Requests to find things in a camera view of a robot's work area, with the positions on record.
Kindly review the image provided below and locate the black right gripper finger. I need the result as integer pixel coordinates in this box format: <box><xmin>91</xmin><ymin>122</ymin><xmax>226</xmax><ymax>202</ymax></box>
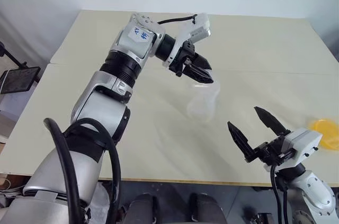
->
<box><xmin>227</xmin><ymin>121</ymin><xmax>254</xmax><ymax>163</ymax></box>
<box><xmin>253</xmin><ymin>106</ymin><xmax>289</xmax><ymax>137</ymax></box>

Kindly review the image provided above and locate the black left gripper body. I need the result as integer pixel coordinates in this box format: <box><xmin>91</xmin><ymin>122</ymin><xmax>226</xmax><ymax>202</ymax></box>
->
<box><xmin>168</xmin><ymin>39</ymin><xmax>197</xmax><ymax>78</ymax></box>

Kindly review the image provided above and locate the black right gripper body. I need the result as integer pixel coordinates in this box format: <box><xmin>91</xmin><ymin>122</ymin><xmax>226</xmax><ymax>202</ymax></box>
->
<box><xmin>248</xmin><ymin>134</ymin><xmax>295</xmax><ymax>167</ymax></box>

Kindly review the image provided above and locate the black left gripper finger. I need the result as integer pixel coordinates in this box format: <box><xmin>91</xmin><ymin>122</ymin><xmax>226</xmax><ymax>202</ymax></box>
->
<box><xmin>183</xmin><ymin>64</ymin><xmax>215</xmax><ymax>85</ymax></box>
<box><xmin>191</xmin><ymin>51</ymin><xmax>212</xmax><ymax>71</ymax></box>

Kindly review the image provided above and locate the clear plastic cup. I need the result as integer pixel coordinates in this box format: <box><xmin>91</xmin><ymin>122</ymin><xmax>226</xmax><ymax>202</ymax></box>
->
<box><xmin>186</xmin><ymin>69</ymin><xmax>222</xmax><ymax>124</ymax></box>

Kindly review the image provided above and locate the yellow round object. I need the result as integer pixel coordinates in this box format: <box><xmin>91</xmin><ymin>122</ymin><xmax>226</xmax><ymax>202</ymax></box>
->
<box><xmin>306</xmin><ymin>118</ymin><xmax>339</xmax><ymax>152</ymax></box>

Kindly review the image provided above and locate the dark rounded shape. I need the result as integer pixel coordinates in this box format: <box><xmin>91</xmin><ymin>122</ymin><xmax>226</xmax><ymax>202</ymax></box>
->
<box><xmin>188</xmin><ymin>193</ymin><xmax>226</xmax><ymax>224</ymax></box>
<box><xmin>126</xmin><ymin>193</ymin><xmax>160</xmax><ymax>224</ymax></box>

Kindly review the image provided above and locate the black monitor on stand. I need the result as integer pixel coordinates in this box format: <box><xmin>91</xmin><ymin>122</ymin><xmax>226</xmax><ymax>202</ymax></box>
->
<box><xmin>0</xmin><ymin>66</ymin><xmax>42</xmax><ymax>95</ymax></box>

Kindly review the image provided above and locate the black stand rod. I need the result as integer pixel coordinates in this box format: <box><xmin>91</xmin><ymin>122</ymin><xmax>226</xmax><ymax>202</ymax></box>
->
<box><xmin>0</xmin><ymin>40</ymin><xmax>29</xmax><ymax>69</ymax></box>

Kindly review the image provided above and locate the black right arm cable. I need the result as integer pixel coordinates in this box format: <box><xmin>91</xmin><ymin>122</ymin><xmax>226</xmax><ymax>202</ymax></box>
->
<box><xmin>269</xmin><ymin>155</ymin><xmax>290</xmax><ymax>224</ymax></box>

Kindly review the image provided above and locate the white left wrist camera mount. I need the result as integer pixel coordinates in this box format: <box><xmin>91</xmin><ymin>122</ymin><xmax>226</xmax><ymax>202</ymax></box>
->
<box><xmin>162</xmin><ymin>13</ymin><xmax>212</xmax><ymax>70</ymax></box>

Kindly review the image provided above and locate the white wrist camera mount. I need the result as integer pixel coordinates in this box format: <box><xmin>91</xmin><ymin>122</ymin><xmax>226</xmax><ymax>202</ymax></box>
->
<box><xmin>265</xmin><ymin>128</ymin><xmax>324</xmax><ymax>174</ymax></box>
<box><xmin>162</xmin><ymin>13</ymin><xmax>212</xmax><ymax>70</ymax></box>

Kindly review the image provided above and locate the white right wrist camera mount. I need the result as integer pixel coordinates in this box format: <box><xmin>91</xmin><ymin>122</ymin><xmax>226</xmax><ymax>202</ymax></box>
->
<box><xmin>265</xmin><ymin>128</ymin><xmax>324</xmax><ymax>174</ymax></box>

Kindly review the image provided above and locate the thin black left wrist cable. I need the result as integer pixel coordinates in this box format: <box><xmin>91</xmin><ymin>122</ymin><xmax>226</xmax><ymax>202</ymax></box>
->
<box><xmin>158</xmin><ymin>14</ymin><xmax>199</xmax><ymax>25</ymax></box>

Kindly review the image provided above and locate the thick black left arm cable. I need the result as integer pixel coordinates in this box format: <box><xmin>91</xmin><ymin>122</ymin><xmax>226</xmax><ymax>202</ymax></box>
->
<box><xmin>43</xmin><ymin>117</ymin><xmax>122</xmax><ymax>224</ymax></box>

